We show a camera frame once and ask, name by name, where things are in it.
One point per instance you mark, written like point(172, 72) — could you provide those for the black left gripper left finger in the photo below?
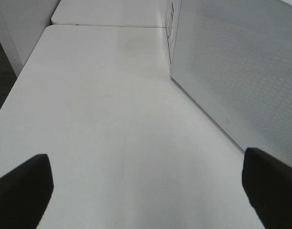
point(25, 193)

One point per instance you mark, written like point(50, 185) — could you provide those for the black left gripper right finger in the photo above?
point(267, 183)

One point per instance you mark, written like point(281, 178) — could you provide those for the white microwave door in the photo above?
point(234, 58)

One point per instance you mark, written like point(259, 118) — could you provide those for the white microwave oven body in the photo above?
point(171, 24)

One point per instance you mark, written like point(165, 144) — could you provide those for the white adjacent table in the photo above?
point(115, 13)

